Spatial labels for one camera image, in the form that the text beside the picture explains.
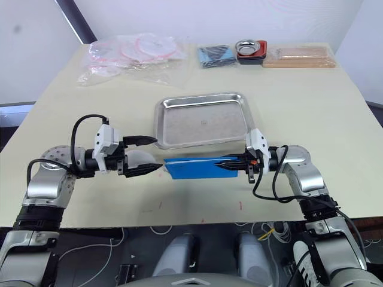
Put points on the blue surgical instrument pack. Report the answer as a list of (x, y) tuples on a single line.
[(191, 169)]

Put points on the rectangular metal tray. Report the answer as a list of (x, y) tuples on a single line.
[(200, 122)]

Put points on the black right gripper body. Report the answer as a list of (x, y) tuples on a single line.
[(249, 166)]

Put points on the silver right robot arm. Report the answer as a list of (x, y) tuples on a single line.
[(308, 176)]

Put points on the silver robot torso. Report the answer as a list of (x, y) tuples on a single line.
[(197, 282)]

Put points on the black slanted pillar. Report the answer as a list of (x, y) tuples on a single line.
[(79, 21)]

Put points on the plastic bags with pink tubing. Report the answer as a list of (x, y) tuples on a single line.
[(140, 51)]

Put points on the red plastic tray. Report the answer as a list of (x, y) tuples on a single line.
[(262, 49)]

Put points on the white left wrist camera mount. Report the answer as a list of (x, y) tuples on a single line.
[(105, 139)]

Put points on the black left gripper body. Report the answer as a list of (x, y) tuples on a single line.
[(121, 163)]

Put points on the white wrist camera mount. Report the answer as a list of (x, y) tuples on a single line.
[(258, 140), (105, 139)]

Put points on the dark side furniture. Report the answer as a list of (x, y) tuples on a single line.
[(13, 116)]

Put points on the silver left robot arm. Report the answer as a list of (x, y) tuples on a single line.
[(45, 182)]

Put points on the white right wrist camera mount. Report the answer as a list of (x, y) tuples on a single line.
[(258, 140)]

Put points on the white shoe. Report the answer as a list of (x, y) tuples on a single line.
[(305, 263)]

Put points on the dark plastic tray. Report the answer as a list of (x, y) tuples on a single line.
[(251, 61)]

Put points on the small round metal bowl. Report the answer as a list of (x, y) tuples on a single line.
[(247, 48)]

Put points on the folded blue dark pack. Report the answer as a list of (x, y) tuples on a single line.
[(216, 56)]

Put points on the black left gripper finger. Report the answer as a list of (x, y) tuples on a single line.
[(140, 140), (143, 170)]

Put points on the grey rounded robot leg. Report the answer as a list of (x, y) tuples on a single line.
[(176, 254), (257, 257)]

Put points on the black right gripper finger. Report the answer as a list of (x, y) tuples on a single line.
[(237, 158), (235, 166)]

